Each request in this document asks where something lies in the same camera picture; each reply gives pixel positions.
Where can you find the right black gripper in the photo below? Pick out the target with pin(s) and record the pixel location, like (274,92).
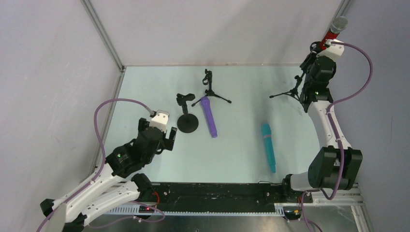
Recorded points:
(314,55)

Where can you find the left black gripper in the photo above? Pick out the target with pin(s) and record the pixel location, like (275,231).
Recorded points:
(159,138)

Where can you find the round base mic stand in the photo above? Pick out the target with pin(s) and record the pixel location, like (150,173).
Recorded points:
(186,123)

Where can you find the black tripod shock-mount stand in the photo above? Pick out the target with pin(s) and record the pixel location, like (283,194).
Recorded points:
(293,93)

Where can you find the purple microphone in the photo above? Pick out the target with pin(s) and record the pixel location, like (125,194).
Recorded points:
(205,103)

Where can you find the red glitter microphone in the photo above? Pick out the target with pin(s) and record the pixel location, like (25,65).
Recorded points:
(336,27)

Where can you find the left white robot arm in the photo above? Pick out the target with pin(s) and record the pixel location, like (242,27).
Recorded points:
(119,181)

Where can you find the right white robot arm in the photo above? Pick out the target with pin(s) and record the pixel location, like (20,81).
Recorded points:
(337,164)

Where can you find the black tripod clip stand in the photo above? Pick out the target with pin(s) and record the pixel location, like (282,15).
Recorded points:
(207,81)

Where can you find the teal microphone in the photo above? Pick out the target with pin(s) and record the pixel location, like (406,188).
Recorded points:
(268,144)

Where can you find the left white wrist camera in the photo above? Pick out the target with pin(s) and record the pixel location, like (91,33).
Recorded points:
(160,120)

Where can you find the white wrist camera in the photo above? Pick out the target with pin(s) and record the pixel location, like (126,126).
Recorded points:
(160,120)
(332,51)

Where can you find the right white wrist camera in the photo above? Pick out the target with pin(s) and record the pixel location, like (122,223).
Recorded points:
(332,51)

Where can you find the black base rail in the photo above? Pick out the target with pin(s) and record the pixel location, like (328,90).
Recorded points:
(219,198)

